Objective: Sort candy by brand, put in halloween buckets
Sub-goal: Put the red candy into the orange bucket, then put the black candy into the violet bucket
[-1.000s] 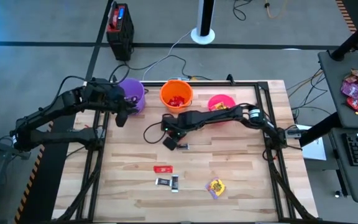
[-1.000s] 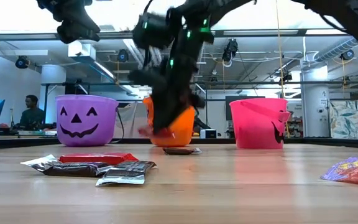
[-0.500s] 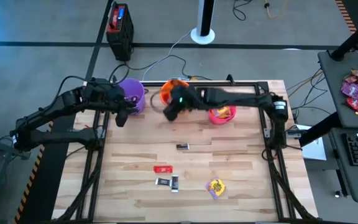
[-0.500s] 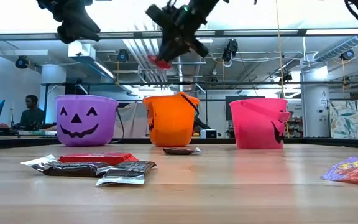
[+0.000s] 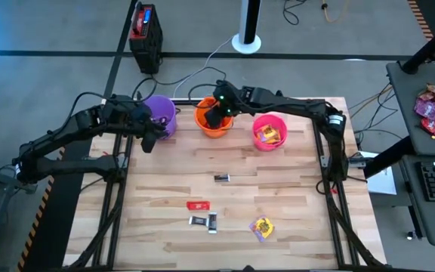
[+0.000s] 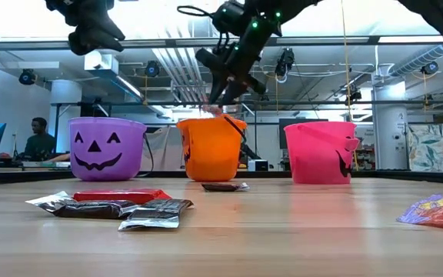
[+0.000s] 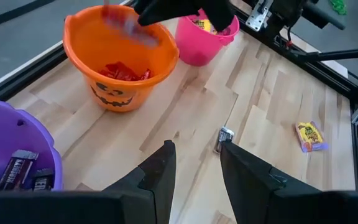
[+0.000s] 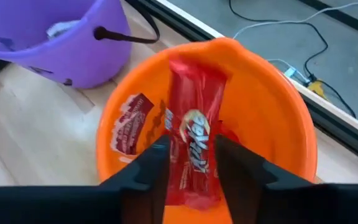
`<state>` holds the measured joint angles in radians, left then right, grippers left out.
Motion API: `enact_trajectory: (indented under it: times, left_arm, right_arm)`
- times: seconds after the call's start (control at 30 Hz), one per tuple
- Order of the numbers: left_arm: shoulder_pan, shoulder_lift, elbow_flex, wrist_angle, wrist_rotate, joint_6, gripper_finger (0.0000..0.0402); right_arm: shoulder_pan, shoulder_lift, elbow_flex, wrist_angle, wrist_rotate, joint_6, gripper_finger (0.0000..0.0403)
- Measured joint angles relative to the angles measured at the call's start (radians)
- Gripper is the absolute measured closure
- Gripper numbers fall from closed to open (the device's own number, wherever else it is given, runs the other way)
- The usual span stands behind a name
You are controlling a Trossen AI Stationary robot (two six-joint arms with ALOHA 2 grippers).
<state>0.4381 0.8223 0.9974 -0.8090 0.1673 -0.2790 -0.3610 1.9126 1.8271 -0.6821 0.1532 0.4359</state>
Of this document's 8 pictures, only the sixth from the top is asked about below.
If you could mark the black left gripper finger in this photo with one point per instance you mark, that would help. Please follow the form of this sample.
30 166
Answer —
108 31
87 43

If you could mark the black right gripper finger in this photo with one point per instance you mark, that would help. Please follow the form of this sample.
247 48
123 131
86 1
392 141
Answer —
234 92
218 90

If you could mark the dark brown Hershey's candy bar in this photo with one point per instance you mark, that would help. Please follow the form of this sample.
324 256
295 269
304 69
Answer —
90 209
223 187
156 211

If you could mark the yellow Sour Patch candy bag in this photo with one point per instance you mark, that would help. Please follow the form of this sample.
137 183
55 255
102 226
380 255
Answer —
437 215

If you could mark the black background robot arm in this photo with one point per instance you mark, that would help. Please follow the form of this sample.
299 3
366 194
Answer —
244 150

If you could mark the white ceiling air unit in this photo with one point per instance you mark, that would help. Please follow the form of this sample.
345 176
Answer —
100 61

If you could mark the black overhead crossbar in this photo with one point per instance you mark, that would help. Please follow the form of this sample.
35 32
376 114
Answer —
148 41

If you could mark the orange pumpkin-face bucket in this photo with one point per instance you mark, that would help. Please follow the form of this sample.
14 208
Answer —
210 154

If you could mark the pink pumpkin-face bucket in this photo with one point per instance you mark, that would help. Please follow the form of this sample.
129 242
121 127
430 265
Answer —
314 161

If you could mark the person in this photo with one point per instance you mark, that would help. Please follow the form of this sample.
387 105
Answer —
38 144

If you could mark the purple pumpkin-face bucket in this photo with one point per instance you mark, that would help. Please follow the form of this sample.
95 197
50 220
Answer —
129 161

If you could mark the white round column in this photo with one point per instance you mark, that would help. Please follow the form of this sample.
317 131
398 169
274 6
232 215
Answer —
390 131

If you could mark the patterned partition screen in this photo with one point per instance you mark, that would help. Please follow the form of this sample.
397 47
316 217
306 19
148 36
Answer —
433 148

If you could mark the black ceiling-mounted camera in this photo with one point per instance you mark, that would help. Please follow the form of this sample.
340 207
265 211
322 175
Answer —
152 69
285 61
27 77
430 68

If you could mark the black wall screen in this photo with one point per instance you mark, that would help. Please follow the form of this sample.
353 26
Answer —
281 134

